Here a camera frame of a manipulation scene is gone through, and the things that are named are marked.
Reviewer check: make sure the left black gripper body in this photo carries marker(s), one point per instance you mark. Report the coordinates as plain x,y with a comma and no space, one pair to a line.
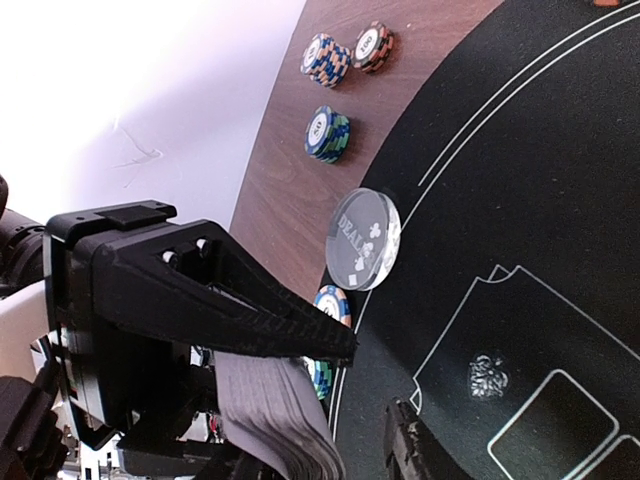
118,384

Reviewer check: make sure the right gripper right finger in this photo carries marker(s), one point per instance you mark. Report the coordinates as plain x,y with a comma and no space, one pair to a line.
411,451

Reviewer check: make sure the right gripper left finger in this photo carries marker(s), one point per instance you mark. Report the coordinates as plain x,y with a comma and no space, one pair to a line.
231,463

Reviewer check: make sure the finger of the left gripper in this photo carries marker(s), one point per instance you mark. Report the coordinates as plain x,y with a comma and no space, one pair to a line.
195,284

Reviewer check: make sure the grey card deck box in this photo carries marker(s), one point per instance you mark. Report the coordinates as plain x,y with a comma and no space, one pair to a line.
270,409

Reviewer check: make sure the clear dealer button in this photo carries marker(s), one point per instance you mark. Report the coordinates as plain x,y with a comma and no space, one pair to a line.
363,240

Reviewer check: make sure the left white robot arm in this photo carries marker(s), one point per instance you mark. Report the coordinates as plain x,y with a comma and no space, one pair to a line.
32,442

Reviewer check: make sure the round black poker mat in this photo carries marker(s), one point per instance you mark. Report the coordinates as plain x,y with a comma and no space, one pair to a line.
510,320

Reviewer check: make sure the green poker chip stack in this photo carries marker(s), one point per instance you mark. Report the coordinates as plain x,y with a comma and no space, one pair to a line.
327,135

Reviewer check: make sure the orange black chip stack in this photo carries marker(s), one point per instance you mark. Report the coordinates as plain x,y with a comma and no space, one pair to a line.
373,48

